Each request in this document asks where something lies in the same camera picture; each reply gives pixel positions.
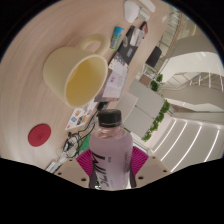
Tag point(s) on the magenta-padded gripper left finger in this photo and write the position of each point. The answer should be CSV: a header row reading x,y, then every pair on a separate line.
x,y
83,165

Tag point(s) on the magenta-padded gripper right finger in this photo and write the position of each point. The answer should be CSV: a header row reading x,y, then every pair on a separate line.
x,y
141,161

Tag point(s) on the lavender bottle with black cap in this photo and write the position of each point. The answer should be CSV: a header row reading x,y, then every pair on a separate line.
x,y
111,153

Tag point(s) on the white paper packet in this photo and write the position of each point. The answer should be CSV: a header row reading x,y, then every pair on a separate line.
x,y
56,164

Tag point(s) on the colourful sticker sheet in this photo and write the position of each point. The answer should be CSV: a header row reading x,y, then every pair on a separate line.
x,y
80,116

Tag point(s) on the flat round red coaster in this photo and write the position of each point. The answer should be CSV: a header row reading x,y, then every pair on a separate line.
x,y
39,135

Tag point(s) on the white cabinet topped with plants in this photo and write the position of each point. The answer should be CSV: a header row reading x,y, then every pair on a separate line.
x,y
148,101

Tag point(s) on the small black pouch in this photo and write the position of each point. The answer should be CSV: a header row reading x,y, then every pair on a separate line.
x,y
102,106

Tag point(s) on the planter box with green plants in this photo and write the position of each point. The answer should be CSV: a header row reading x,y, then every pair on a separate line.
x,y
146,80

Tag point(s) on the open printed booklet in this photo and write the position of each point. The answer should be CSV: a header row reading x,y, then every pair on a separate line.
x,y
115,80

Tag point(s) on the pale yellow mug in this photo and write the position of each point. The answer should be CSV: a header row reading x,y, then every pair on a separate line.
x,y
58,70

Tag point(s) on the black chair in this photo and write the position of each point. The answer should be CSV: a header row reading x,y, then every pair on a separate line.
x,y
153,56

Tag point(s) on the black notebook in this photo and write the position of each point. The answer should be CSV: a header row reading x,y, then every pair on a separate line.
x,y
128,50

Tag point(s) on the small blue white item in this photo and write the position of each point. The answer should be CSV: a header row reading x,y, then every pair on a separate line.
x,y
117,36

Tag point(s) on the small red black item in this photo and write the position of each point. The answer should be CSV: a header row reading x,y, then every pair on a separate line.
x,y
144,27

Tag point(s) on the white computer mouse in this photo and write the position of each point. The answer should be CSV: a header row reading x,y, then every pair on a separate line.
x,y
131,11

